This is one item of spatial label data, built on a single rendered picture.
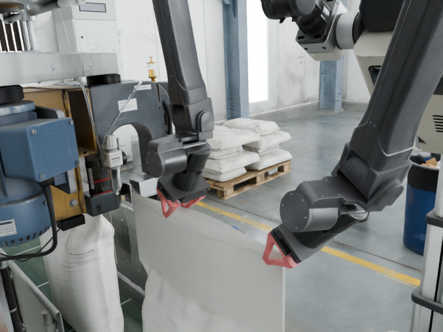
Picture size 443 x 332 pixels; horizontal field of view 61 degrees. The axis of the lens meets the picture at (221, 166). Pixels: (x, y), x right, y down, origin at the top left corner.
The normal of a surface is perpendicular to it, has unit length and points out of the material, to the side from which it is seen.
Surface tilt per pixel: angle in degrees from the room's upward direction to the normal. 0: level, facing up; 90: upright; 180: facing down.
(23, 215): 91
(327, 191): 28
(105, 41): 90
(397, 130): 112
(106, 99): 90
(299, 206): 77
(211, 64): 90
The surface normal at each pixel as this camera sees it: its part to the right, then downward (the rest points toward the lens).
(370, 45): -0.51, -0.59
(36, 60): 0.99, -0.01
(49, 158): 0.94, 0.06
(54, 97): 0.70, 0.17
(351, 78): -0.71, 0.22
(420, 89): 0.35, 0.65
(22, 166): -0.36, 0.28
